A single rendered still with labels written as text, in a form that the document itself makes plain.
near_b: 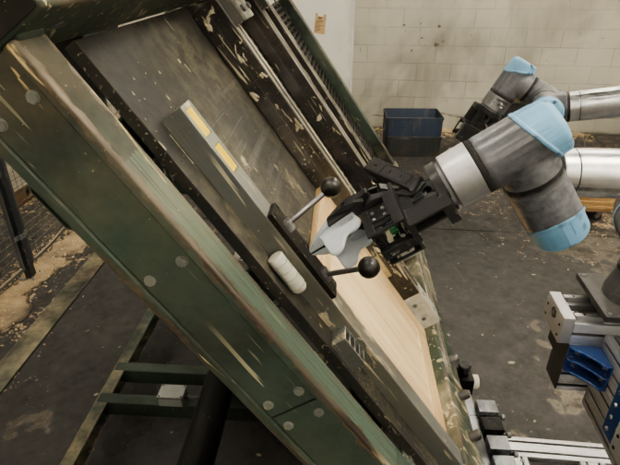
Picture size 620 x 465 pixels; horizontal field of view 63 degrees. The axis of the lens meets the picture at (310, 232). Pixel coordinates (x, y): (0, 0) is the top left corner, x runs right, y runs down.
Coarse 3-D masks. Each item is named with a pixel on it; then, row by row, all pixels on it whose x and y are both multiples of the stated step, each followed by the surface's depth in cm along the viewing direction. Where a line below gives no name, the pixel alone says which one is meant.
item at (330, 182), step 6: (324, 180) 89; (330, 180) 88; (336, 180) 88; (324, 186) 88; (330, 186) 88; (336, 186) 88; (324, 192) 88; (330, 192) 88; (336, 192) 88; (318, 198) 89; (306, 204) 89; (312, 204) 88; (300, 210) 88; (306, 210) 88; (294, 216) 88; (300, 216) 88; (282, 222) 86; (288, 222) 87; (288, 228) 87; (294, 228) 87
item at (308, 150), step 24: (216, 0) 114; (240, 0) 116; (216, 24) 116; (216, 48) 119; (240, 48) 119; (240, 72) 121; (264, 72) 121; (264, 96) 124; (288, 96) 127; (288, 120) 126; (288, 144) 129; (312, 144) 129; (312, 168) 132; (336, 168) 135; (360, 216) 138; (408, 288) 148; (432, 312) 151
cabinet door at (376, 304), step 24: (312, 240) 109; (336, 264) 112; (360, 288) 119; (384, 288) 138; (360, 312) 110; (384, 312) 127; (408, 312) 147; (384, 336) 117; (408, 336) 135; (408, 360) 124; (432, 384) 131; (432, 408) 121
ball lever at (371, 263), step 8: (368, 256) 84; (360, 264) 84; (368, 264) 83; (376, 264) 83; (328, 272) 91; (336, 272) 89; (344, 272) 88; (352, 272) 87; (360, 272) 84; (368, 272) 83; (376, 272) 84; (328, 280) 91
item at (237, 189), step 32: (192, 128) 78; (224, 192) 83; (256, 192) 86; (256, 224) 85; (288, 256) 88; (320, 288) 91; (352, 320) 96; (384, 352) 103; (384, 384) 101; (416, 416) 104; (448, 448) 108
